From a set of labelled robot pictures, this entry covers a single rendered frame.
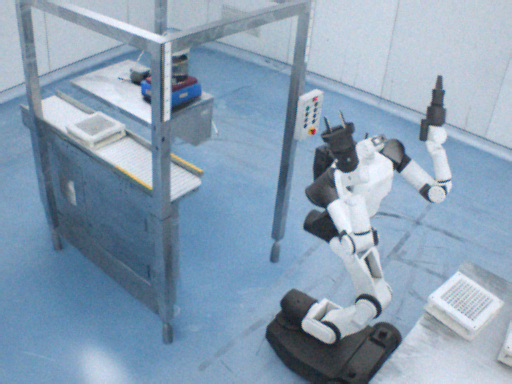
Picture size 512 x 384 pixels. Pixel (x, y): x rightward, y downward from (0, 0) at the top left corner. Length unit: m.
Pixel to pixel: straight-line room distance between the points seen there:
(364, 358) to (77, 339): 1.60
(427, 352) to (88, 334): 1.93
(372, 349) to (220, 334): 0.87
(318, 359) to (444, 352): 0.96
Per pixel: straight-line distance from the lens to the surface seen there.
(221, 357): 3.15
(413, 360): 2.15
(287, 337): 3.06
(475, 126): 5.70
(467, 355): 2.25
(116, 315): 3.37
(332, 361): 3.00
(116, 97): 2.56
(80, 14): 2.54
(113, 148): 3.02
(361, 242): 2.08
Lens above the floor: 2.50
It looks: 36 degrees down
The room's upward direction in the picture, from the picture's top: 5 degrees clockwise
